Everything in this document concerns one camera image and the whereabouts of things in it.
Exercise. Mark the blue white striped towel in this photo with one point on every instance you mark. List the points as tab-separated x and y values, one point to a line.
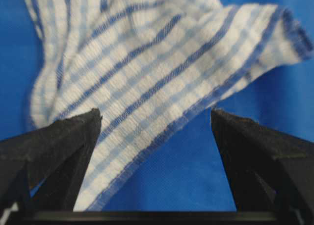
150	67

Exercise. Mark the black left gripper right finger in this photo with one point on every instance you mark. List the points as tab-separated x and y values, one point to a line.
267	170

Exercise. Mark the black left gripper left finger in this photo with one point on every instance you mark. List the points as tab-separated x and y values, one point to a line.
43	170

